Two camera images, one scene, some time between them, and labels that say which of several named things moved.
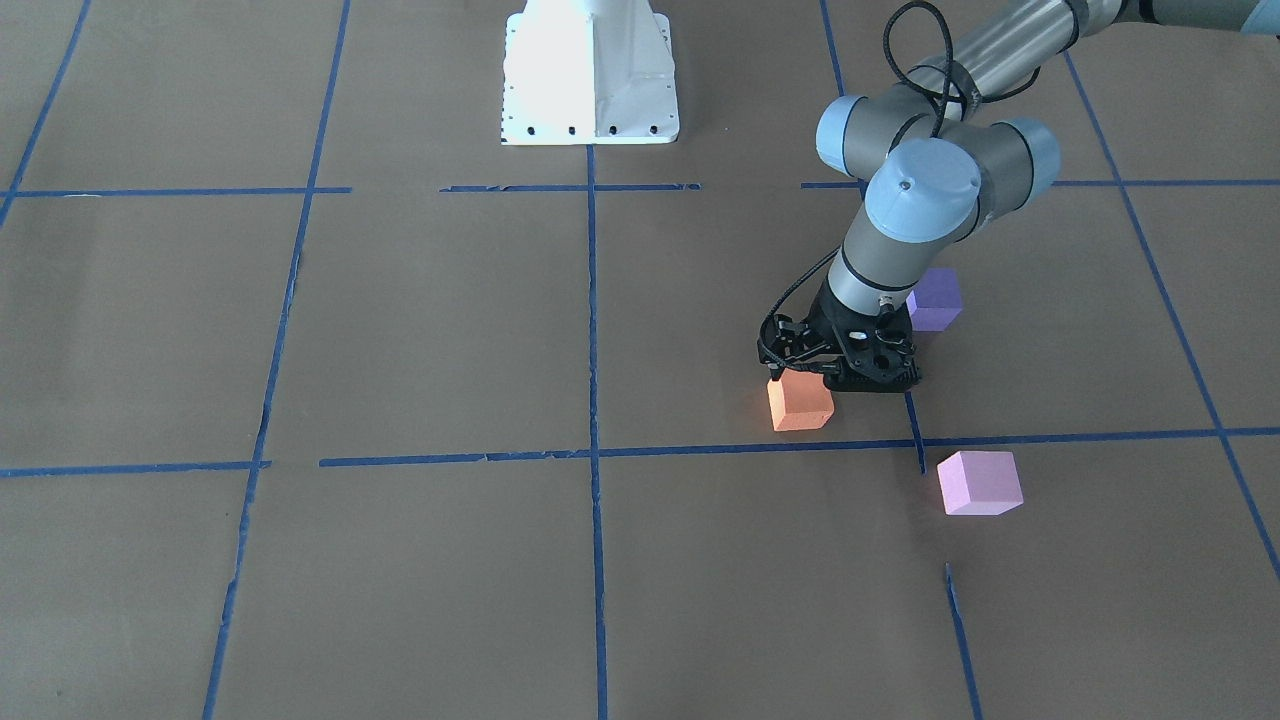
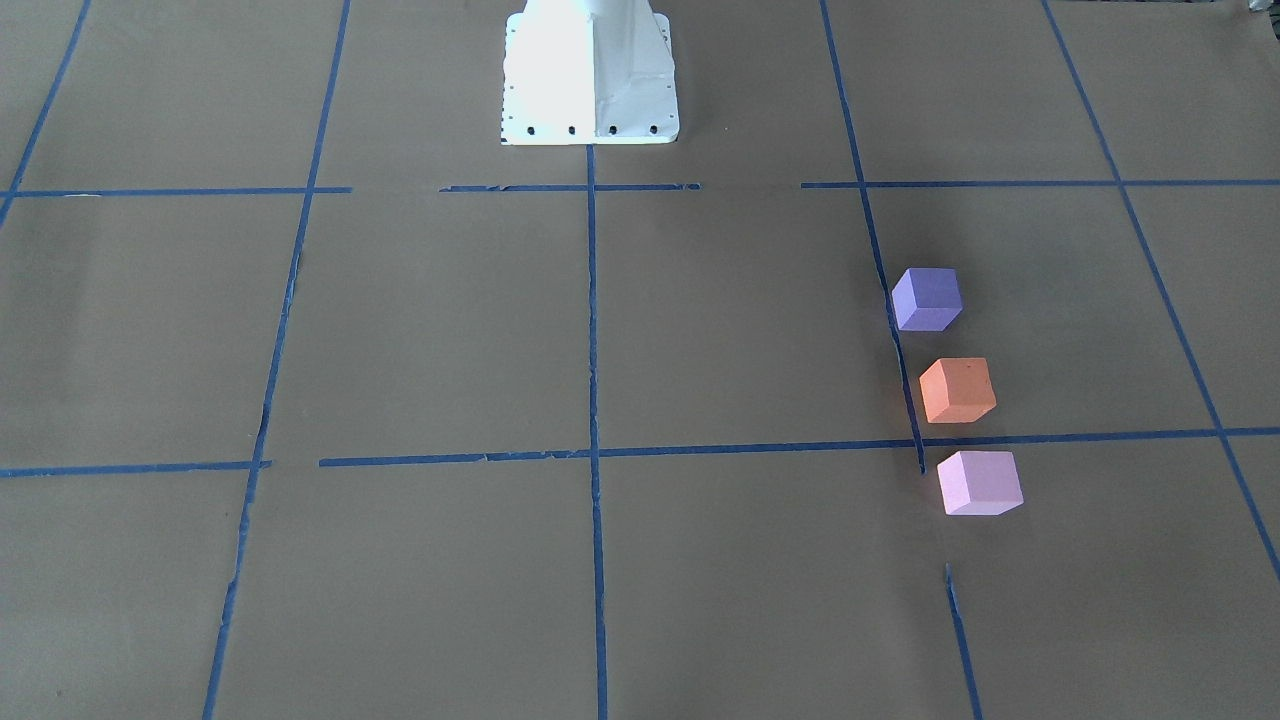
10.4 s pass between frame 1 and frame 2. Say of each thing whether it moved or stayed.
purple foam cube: stayed
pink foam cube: stayed
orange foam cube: moved
